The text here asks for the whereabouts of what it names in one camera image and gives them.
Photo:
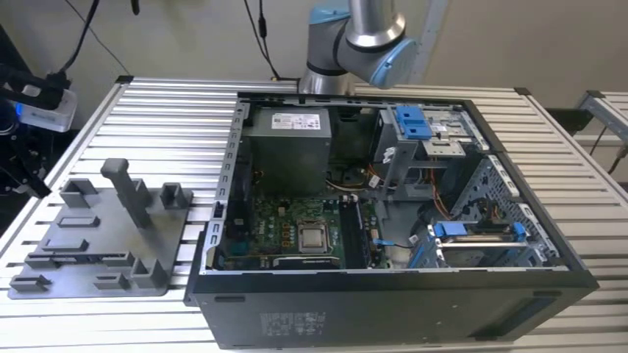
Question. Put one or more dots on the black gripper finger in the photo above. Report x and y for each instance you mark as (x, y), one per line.
(37, 182)

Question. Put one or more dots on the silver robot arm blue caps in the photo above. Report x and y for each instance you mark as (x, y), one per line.
(363, 22)

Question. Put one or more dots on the black RAM slot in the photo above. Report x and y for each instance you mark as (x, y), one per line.
(347, 235)
(353, 235)

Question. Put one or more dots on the grey plastic parts rack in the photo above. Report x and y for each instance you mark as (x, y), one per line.
(112, 242)

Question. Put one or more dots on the black table corner cap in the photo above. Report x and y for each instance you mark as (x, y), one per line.
(523, 91)
(124, 78)
(595, 93)

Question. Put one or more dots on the blue VGA port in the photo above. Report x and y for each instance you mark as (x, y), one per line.
(237, 247)

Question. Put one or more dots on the small black hanging object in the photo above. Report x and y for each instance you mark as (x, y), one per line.
(135, 6)

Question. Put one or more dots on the green motherboard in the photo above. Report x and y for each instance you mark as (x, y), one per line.
(275, 220)

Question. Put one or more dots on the grey power supply unit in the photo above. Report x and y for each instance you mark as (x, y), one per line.
(289, 162)

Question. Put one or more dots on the silver CPU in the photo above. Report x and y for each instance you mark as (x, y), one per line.
(313, 239)

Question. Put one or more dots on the black graphics card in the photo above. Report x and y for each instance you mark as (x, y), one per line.
(304, 262)

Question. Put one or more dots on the white six pin socket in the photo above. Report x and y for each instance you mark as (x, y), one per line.
(373, 233)

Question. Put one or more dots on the black open PC case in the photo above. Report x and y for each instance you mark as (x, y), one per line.
(343, 312)

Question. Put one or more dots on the white power connector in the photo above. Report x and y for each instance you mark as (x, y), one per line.
(388, 154)

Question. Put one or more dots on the grey metal drive cage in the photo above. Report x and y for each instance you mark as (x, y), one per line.
(407, 154)

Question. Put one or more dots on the blue disk carrier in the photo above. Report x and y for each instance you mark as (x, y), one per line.
(409, 114)

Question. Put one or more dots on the hard disk in blue carrier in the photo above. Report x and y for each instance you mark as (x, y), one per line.
(448, 229)

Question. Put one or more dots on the black box behind table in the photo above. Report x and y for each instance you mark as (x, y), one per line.
(567, 117)

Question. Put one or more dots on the metal slat side table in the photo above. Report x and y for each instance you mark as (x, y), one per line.
(608, 110)

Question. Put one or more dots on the black furniture frame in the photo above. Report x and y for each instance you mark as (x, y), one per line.
(60, 147)

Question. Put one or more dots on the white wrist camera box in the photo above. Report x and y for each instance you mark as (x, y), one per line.
(49, 114)

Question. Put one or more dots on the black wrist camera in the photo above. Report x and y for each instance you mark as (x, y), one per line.
(29, 82)

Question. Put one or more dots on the silver metal bracket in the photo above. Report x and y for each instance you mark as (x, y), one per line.
(444, 149)

